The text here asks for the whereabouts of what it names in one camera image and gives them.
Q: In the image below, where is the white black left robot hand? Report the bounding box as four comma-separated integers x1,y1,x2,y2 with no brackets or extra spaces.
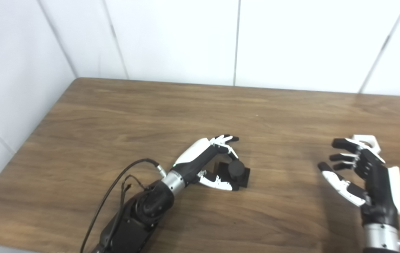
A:
172,135,240,191

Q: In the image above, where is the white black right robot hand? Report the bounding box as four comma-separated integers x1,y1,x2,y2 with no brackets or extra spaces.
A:
318,138,400,225

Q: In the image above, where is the black peg with square base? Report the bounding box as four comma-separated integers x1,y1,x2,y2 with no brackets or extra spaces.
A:
214,159,251,191

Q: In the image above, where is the white square piece with hole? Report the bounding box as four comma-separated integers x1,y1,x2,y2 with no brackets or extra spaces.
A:
353,135,381,155

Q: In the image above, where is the thin black left wrist wire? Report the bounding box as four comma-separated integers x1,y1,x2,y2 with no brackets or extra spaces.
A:
116,175,151,229

